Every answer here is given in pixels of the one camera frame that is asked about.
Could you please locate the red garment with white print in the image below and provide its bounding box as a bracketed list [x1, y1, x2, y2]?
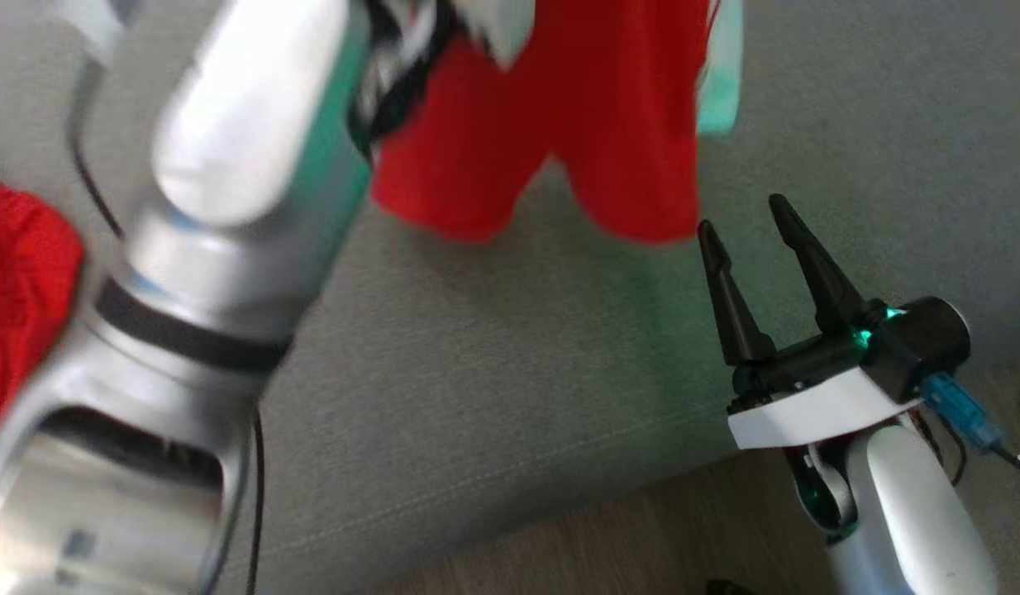
[369, 0, 742, 246]

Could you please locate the blue right camera plug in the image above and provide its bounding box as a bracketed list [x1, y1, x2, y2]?
[922, 372, 1008, 452]

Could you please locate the red mesh shorts white trim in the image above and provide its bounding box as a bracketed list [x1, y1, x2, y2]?
[0, 169, 85, 439]

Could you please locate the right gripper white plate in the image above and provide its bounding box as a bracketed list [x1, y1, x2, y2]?
[696, 193, 926, 452]

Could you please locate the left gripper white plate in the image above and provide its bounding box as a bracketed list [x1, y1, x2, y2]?
[347, 0, 536, 159]

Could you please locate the grey sofa cushion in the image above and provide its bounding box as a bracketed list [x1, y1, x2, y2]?
[0, 0, 1020, 595]

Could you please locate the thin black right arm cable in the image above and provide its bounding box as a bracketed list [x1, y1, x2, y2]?
[923, 409, 1020, 488]

